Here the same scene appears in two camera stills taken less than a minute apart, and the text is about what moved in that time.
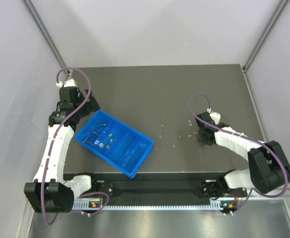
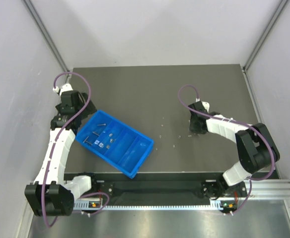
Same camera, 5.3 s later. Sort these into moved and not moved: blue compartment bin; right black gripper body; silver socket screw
Moved: right black gripper body
Not moved: blue compartment bin; silver socket screw
